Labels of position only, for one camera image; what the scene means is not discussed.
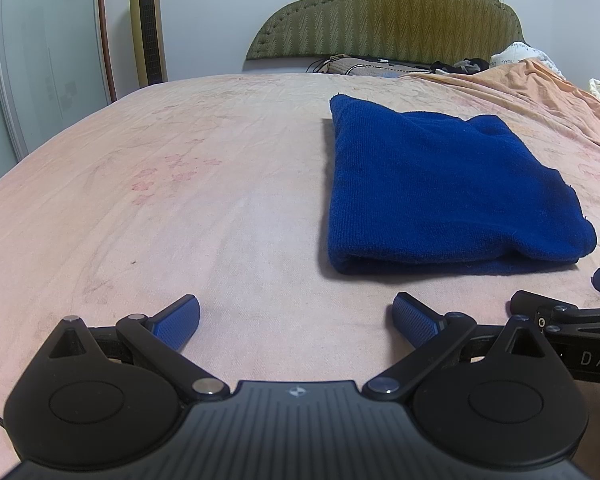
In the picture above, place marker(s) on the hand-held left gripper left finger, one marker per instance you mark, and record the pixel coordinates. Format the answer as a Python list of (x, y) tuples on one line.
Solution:
[(180, 322)]

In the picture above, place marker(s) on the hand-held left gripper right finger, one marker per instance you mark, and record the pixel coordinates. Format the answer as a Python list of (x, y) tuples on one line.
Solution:
[(414, 320)]

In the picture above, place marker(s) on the blue beaded sweater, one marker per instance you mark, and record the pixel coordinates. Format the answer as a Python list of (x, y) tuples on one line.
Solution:
[(430, 185)]

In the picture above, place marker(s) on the dark clothes pile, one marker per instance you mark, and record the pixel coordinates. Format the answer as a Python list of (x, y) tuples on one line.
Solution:
[(460, 66)]

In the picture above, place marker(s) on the pink bed sheet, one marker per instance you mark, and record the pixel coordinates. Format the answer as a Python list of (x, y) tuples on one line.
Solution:
[(180, 185)]

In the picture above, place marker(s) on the orange blanket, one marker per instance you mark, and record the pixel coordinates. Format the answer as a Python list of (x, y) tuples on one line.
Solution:
[(540, 85)]

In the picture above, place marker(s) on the white printed quilt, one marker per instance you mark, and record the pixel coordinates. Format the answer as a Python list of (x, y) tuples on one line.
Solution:
[(520, 54)]

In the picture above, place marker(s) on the brown pillow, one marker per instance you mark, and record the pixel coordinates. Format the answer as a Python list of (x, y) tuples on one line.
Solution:
[(365, 66)]

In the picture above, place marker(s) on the gold tower fan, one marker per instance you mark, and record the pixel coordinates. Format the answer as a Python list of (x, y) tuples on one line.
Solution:
[(148, 30)]

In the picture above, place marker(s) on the flower print wardrobe door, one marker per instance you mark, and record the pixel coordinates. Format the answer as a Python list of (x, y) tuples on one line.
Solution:
[(45, 60)]

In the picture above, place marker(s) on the olive green padded headboard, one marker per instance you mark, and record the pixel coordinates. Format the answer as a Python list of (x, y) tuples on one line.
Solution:
[(390, 15)]

